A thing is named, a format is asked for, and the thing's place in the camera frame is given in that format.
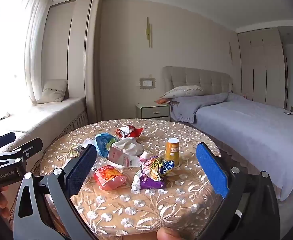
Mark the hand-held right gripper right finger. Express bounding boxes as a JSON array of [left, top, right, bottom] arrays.
[[196, 142, 281, 240]]

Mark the round embroidered table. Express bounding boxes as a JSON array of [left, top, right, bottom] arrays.
[[38, 119, 237, 240]]

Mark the white sheer curtain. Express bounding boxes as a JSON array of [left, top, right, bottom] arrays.
[[24, 0, 52, 106]]

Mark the purple snack wrapper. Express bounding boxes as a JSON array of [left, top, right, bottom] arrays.
[[131, 156, 167, 193]]

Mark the person's left hand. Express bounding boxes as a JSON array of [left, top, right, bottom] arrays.
[[0, 185, 13, 222]]

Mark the pale green nightstand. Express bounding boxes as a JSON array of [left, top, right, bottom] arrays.
[[136, 102, 171, 122]]

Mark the red snack wrapper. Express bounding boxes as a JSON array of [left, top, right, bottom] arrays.
[[115, 124, 144, 139]]

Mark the pink white tissue packet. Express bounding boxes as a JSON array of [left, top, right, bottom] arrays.
[[108, 146, 142, 167]]

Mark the blue yellow snack wrapper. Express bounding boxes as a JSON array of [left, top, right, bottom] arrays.
[[159, 160, 175, 177]]

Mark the grey ruffled blanket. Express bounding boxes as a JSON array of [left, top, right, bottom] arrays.
[[170, 92, 237, 123]]

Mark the white tissue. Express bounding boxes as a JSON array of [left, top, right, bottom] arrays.
[[111, 137, 143, 155]]

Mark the cream cushion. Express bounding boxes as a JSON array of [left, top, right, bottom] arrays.
[[38, 79, 68, 104]]

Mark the cream window seat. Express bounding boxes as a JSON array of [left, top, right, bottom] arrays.
[[0, 97, 88, 157]]

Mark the beige tufted headboard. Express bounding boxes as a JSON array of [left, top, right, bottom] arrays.
[[162, 66, 233, 98]]

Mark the beige wardrobe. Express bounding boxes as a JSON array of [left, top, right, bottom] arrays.
[[237, 27, 287, 109]]

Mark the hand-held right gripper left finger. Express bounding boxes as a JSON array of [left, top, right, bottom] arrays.
[[13, 144, 98, 240]]

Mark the framed wall switch panel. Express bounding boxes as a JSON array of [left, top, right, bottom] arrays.
[[139, 76, 157, 90]]

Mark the beige pillow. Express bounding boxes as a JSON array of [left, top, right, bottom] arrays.
[[160, 85, 206, 99]]

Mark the silver white snack wrapper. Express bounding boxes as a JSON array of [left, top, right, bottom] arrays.
[[70, 145, 83, 158]]

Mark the bed with lavender sheet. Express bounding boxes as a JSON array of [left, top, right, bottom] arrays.
[[194, 94, 293, 202]]

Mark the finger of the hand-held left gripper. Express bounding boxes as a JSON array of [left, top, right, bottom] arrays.
[[0, 138, 43, 164], [0, 132, 16, 153]]

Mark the small pink white bottle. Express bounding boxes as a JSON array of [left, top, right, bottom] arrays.
[[139, 149, 151, 162]]

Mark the red orange snack packet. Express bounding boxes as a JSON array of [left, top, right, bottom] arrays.
[[93, 165, 127, 191]]

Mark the blue plastic bag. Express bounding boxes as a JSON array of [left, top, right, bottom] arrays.
[[94, 132, 119, 157]]

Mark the orange bottle with white cap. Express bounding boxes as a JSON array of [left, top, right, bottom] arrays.
[[165, 138, 180, 167]]

